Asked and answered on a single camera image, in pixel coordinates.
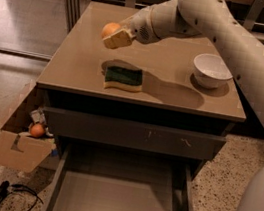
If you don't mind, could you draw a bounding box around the grey drawer cabinet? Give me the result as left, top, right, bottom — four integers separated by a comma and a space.
13, 0, 262, 211

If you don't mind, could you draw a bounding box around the closed top drawer front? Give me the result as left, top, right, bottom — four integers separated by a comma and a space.
44, 107, 226, 161

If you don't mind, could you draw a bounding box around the orange fruit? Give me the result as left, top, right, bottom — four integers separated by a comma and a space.
29, 123, 45, 138
101, 22, 121, 39

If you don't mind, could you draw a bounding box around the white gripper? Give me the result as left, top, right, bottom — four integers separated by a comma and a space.
102, 6, 160, 49

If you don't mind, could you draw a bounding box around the orange fruit in box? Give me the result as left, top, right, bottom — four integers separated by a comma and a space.
29, 123, 45, 138

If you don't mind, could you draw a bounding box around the cardboard box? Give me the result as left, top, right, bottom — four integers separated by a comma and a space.
0, 82, 56, 173

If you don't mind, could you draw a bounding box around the green and yellow sponge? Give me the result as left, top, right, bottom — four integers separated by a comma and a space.
103, 66, 143, 93

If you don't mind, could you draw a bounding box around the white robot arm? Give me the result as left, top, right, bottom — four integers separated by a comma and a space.
102, 0, 264, 211

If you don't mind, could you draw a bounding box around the crumpled wrapper in box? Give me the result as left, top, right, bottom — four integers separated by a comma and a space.
28, 108, 53, 138

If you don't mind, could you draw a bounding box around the open middle drawer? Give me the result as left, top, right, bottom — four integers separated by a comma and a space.
42, 144, 193, 211

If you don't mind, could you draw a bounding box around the white ceramic bowl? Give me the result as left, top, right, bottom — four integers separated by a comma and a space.
193, 53, 233, 89

